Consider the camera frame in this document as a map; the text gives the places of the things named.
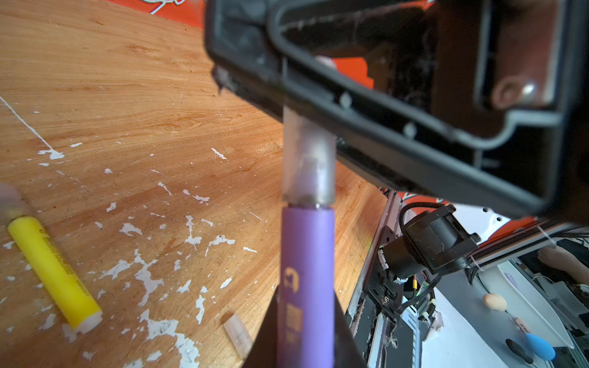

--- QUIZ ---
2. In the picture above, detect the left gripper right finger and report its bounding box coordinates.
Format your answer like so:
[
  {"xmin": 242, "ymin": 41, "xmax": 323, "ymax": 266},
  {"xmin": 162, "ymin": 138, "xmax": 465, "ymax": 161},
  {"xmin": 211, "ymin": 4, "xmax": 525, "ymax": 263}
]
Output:
[{"xmin": 334, "ymin": 297, "xmax": 366, "ymax": 368}]

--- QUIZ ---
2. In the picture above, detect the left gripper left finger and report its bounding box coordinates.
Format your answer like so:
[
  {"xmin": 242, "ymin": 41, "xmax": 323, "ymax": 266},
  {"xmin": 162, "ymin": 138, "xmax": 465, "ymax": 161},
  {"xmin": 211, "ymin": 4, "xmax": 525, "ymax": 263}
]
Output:
[{"xmin": 242, "ymin": 289, "xmax": 279, "ymax": 368}]

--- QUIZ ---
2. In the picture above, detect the yellow marker pen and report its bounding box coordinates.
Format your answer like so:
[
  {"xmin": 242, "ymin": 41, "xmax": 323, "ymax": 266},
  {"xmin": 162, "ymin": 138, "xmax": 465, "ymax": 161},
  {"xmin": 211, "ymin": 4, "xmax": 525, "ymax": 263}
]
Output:
[{"xmin": 7, "ymin": 216, "xmax": 103, "ymax": 334}]

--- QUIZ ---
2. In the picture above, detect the purple marker pen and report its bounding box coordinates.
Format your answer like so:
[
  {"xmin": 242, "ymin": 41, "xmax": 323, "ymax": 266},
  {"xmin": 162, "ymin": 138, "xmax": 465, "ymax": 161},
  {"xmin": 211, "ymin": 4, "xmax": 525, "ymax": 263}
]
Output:
[{"xmin": 276, "ymin": 207, "xmax": 335, "ymax": 367}]

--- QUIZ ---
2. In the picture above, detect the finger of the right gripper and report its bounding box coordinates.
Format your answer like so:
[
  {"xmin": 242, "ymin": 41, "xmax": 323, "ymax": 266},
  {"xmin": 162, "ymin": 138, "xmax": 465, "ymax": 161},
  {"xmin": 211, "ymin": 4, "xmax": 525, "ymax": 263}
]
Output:
[{"xmin": 205, "ymin": 1, "xmax": 588, "ymax": 221}]

